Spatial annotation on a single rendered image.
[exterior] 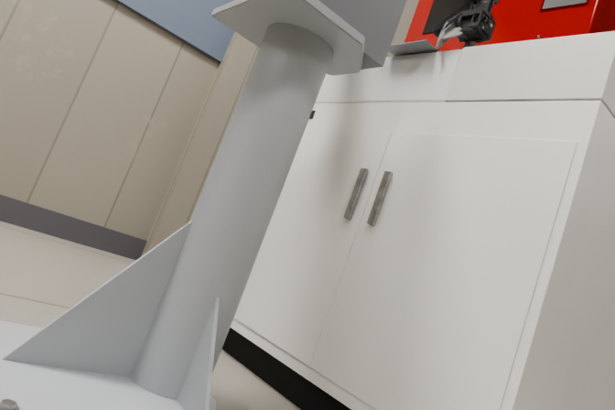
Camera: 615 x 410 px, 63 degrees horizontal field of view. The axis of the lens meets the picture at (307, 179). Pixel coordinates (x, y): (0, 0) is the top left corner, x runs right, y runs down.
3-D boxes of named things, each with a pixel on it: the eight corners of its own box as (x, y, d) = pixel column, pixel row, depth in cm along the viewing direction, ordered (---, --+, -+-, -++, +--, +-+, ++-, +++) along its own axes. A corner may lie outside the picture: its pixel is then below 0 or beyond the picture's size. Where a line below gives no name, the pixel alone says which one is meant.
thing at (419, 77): (323, 114, 169) (337, 77, 171) (464, 117, 126) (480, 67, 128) (304, 102, 163) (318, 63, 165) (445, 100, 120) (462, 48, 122)
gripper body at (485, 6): (475, 27, 123) (489, -16, 125) (446, 31, 130) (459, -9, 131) (490, 43, 128) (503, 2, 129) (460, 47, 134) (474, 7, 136)
